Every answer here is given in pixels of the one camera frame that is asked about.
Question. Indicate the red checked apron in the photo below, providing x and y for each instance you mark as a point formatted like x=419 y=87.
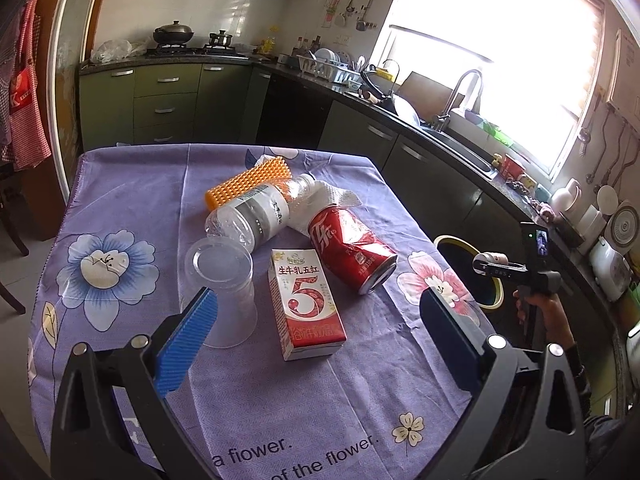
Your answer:
x=27 y=85

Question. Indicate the white pitcher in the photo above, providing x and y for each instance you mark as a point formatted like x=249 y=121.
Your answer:
x=565 y=196

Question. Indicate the steel faucet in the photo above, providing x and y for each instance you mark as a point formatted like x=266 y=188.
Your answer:
x=455 y=95

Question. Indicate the red soda can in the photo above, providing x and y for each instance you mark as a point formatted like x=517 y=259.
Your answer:
x=350 y=245

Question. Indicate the pink hanging card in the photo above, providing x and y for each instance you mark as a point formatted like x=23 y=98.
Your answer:
x=330 y=10

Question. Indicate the person's right forearm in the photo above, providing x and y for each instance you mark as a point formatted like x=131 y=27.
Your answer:
x=595 y=425

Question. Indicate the wooden cutting board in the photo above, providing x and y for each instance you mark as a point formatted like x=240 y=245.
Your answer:
x=420 y=87

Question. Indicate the clear plastic cup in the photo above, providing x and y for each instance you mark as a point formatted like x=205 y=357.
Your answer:
x=225 y=280

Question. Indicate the hanging metal spoon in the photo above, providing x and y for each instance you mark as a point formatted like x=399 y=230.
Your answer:
x=350 y=7

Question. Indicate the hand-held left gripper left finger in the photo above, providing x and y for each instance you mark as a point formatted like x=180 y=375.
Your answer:
x=187 y=345

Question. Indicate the bright window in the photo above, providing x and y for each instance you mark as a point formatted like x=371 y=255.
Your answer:
x=490 y=50

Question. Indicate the dark waste bin yellow rim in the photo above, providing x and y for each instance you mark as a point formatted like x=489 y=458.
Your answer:
x=492 y=294

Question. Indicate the white rice cooker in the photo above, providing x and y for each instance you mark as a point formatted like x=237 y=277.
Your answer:
x=610 y=267

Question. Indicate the person's right hand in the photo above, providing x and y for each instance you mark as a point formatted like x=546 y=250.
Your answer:
x=552 y=317

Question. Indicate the clear plastic bottle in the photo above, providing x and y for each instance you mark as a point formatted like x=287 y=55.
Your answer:
x=255 y=215

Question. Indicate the glass sliding door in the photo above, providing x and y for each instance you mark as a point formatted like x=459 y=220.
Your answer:
x=65 y=85

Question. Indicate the white plate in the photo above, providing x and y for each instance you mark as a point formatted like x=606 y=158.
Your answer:
x=407 y=114

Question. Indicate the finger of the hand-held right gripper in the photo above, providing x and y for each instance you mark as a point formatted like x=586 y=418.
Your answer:
x=505 y=270

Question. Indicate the black wok with lid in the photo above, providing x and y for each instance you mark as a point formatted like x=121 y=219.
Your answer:
x=172 y=34

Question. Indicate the yellow oil bottle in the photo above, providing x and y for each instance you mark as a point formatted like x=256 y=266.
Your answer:
x=270 y=46

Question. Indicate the steel sink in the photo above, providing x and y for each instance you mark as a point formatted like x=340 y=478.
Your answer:
x=465 y=152

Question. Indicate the red white milk carton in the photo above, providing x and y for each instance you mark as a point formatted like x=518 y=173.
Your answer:
x=305 y=305

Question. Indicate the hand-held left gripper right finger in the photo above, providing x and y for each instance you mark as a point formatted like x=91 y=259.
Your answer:
x=445 y=340

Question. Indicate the gas stove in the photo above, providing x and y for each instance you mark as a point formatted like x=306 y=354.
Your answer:
x=200 y=51

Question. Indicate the orange studded pad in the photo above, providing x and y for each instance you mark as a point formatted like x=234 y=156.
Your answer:
x=245 y=180

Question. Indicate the white dish rack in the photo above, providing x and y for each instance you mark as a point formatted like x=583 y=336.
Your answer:
x=330 y=70

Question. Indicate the clear plastic bag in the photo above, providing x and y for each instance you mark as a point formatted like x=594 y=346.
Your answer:
x=115 y=51

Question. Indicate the white paper towel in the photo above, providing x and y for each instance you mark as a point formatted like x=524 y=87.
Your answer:
x=335 y=194

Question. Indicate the purple floral tablecloth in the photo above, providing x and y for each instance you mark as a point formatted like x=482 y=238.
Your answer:
x=150 y=195

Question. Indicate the white water heater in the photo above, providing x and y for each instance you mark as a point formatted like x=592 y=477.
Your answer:
x=625 y=75

